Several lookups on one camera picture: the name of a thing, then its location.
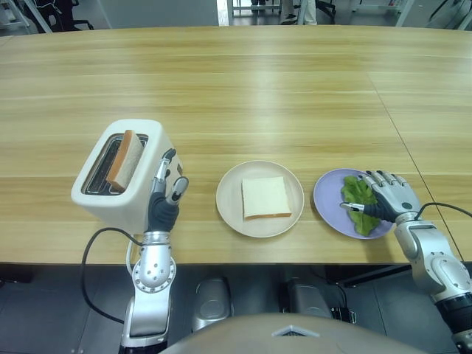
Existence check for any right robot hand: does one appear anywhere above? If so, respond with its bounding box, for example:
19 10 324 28
339 170 423 223

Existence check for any white cord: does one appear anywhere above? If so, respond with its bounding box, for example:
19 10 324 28
125 232 138 274

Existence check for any robot body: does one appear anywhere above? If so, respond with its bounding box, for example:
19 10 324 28
159 313 458 354

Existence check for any purple plate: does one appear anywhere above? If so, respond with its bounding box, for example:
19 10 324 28
313 168 396 240

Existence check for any person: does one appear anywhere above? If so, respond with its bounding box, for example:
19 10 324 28
280 0 318 27

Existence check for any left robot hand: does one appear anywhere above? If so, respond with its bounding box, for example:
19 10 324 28
147 147 190 233

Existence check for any black office chair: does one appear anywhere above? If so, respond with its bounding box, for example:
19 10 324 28
21 0 95 34

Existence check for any bread slice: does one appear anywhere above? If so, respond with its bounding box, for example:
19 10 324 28
105 129 145 192
241 176 294 221

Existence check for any beige plate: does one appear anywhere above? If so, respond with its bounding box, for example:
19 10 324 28
215 159 305 238

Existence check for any black cable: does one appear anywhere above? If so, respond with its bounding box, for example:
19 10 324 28
413 202 472 222
80 226 144 325

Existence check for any green lettuce leaf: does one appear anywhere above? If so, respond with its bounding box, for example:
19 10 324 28
340 175 381 237

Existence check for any cream toaster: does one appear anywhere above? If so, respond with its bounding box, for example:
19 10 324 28
70 119 185 235

